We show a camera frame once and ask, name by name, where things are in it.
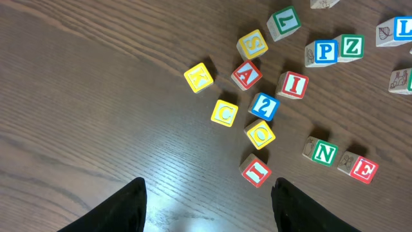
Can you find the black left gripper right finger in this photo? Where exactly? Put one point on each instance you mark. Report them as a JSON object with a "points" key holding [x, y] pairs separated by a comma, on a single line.
{"points": [[295, 211]]}

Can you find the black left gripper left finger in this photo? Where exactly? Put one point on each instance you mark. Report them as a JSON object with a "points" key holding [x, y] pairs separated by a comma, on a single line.
{"points": [[124, 211]]}

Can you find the green N block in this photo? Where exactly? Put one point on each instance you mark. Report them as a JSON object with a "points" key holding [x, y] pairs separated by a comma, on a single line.
{"points": [[320, 151]]}

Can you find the red E block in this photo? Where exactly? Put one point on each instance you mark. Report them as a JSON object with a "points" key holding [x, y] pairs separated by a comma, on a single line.
{"points": [[358, 167]]}

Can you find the red I block lower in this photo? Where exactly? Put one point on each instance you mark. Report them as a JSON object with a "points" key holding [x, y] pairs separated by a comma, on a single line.
{"points": [[255, 170]]}

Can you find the red i block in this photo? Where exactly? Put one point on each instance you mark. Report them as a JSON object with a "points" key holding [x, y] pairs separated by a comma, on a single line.
{"points": [[255, 170], [292, 85]]}

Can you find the yellow O block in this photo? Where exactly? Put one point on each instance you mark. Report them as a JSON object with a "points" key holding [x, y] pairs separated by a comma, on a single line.
{"points": [[259, 133]]}

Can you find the blue 2 block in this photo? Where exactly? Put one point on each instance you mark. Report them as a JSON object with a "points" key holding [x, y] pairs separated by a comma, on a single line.
{"points": [[264, 106]]}

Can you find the yellow C block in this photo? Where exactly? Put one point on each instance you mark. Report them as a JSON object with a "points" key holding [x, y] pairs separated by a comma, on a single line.
{"points": [[224, 113]]}

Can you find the red I block upper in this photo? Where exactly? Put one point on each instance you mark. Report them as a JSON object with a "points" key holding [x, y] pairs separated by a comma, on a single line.
{"points": [[292, 85]]}

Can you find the red A block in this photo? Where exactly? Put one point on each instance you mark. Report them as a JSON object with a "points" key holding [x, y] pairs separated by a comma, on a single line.
{"points": [[246, 75]]}

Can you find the yellow K block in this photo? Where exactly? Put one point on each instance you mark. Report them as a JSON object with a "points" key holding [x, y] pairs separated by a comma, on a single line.
{"points": [[198, 77]]}

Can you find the blue P block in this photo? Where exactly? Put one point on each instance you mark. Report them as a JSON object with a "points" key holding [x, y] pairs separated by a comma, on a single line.
{"points": [[321, 53]]}

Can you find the green B block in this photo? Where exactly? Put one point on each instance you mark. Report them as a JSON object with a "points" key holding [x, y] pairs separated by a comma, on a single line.
{"points": [[400, 82]]}

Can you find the yellow S block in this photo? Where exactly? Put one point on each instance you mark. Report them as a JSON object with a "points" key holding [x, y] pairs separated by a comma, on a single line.
{"points": [[252, 45]]}

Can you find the green Z block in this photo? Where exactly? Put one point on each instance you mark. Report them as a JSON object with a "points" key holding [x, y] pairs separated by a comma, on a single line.
{"points": [[350, 47]]}

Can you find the green 7 block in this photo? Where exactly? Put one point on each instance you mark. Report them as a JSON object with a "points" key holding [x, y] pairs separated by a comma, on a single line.
{"points": [[283, 23]]}

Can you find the blue L block left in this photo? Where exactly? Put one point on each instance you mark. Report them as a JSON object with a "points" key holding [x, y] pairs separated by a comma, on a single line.
{"points": [[394, 32]]}

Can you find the yellow block top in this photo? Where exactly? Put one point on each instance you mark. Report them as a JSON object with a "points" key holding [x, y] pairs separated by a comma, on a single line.
{"points": [[322, 4]]}

